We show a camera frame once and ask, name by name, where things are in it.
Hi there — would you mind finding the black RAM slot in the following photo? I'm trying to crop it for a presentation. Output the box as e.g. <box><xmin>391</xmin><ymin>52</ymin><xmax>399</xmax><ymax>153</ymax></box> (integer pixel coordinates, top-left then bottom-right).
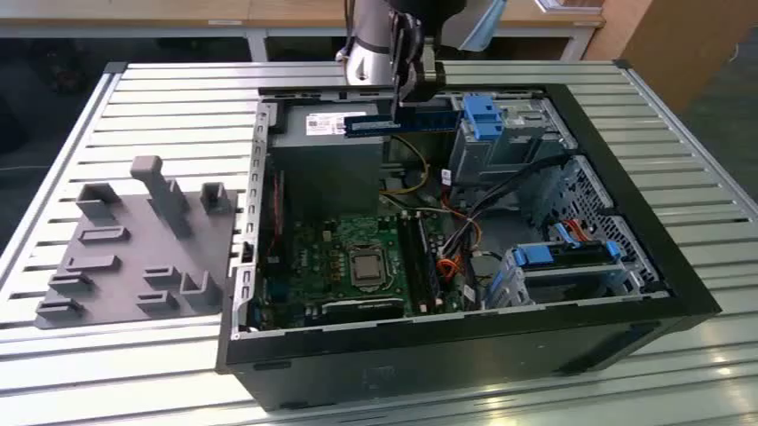
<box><xmin>395</xmin><ymin>213</ymin><xmax>418</xmax><ymax>315</ymax></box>

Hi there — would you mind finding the blue drive bay latch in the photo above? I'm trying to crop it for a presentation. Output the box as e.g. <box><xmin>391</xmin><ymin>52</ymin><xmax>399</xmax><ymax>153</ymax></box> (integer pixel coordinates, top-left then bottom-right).
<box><xmin>464</xmin><ymin>95</ymin><xmax>506</xmax><ymax>139</ymax></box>

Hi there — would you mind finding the grey metal drive cage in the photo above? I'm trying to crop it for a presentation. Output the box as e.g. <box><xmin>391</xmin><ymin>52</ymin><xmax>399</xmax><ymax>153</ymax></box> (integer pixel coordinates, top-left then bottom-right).
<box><xmin>447</xmin><ymin>95</ymin><xmax>579</xmax><ymax>197</ymax></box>

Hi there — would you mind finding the grey power supply unit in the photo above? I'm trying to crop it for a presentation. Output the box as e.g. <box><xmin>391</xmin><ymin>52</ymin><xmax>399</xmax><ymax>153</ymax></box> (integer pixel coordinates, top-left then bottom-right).
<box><xmin>268</xmin><ymin>104</ymin><xmax>385</xmax><ymax>214</ymax></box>

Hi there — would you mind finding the green motherboard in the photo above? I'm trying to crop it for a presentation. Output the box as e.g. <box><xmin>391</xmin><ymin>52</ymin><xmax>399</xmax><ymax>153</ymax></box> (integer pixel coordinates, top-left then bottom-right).
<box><xmin>259</xmin><ymin>211</ymin><xmax>475</xmax><ymax>330</ymax></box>

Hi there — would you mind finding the blue disk carrier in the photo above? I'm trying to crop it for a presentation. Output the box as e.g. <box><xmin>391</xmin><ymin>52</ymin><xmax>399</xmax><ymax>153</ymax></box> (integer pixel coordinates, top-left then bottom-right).
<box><xmin>507</xmin><ymin>242</ymin><xmax>622</xmax><ymax>270</ymax></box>

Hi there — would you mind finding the silver CPU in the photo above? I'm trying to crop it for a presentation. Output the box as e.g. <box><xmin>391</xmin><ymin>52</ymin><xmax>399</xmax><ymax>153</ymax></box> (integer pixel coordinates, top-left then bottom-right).
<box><xmin>349</xmin><ymin>255</ymin><xmax>385</xmax><ymax>288</ymax></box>

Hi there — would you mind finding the wooden cabinet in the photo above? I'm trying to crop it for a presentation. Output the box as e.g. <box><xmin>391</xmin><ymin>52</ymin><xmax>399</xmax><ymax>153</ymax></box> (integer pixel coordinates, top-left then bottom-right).
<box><xmin>596</xmin><ymin>0</ymin><xmax>758</xmax><ymax>112</ymax></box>

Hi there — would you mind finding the graphics card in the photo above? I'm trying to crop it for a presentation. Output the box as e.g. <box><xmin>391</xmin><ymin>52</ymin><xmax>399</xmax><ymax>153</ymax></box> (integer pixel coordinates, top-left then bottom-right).
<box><xmin>317</xmin><ymin>293</ymin><xmax>411</xmax><ymax>321</ymax></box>

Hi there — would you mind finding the metal disk bay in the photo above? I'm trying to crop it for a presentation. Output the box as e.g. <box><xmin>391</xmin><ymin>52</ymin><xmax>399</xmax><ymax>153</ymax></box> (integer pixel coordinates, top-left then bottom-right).
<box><xmin>482</xmin><ymin>241</ymin><xmax>664</xmax><ymax>310</ymax></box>

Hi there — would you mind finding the black PC case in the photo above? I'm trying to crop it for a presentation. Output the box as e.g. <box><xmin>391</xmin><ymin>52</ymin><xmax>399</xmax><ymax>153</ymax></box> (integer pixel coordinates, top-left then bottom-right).
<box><xmin>216</xmin><ymin>82</ymin><xmax>722</xmax><ymax>412</ymax></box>

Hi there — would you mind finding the grey parts rack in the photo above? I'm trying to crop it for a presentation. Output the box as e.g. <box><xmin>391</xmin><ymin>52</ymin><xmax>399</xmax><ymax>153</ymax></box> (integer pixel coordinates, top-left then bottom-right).
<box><xmin>35</xmin><ymin>154</ymin><xmax>239</xmax><ymax>332</ymax></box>

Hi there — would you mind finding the black wire bundle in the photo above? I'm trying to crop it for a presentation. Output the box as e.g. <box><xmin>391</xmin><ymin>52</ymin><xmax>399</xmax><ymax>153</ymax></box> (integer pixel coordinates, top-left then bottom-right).
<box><xmin>447</xmin><ymin>153</ymin><xmax>579</xmax><ymax>223</ymax></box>

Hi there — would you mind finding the red wire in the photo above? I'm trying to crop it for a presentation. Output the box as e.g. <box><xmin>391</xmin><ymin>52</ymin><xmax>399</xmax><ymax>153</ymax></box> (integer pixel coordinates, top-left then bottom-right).
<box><xmin>562</xmin><ymin>219</ymin><xmax>599</xmax><ymax>245</ymax></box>

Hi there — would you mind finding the wooden desk white frame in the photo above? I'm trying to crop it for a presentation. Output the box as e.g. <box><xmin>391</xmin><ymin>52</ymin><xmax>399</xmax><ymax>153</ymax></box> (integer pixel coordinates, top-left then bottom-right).
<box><xmin>0</xmin><ymin>0</ymin><xmax>606</xmax><ymax>63</ymax></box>

